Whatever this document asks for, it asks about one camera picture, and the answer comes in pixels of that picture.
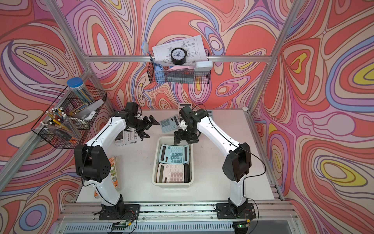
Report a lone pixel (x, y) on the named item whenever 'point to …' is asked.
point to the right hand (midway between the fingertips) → (182, 146)
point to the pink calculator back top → (182, 105)
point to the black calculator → (187, 172)
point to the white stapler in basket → (88, 111)
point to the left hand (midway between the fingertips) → (156, 127)
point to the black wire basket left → (69, 104)
